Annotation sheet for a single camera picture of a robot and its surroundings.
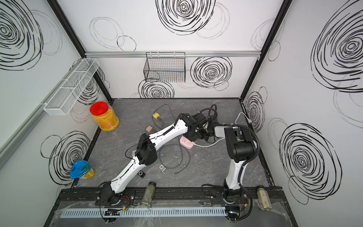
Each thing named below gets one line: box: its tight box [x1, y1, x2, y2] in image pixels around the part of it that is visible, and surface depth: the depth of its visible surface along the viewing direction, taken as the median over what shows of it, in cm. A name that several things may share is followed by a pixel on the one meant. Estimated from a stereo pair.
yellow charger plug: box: [152, 112, 161, 120], surface depth 110 cm
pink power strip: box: [179, 135, 195, 149], surface depth 93 cm
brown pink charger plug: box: [145, 125, 154, 133], surface depth 101 cm
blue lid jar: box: [69, 159, 96, 180], surface depth 75 cm
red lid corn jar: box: [89, 101, 120, 132], surface depth 95 cm
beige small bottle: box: [256, 185, 273, 211], surface depth 72 cm
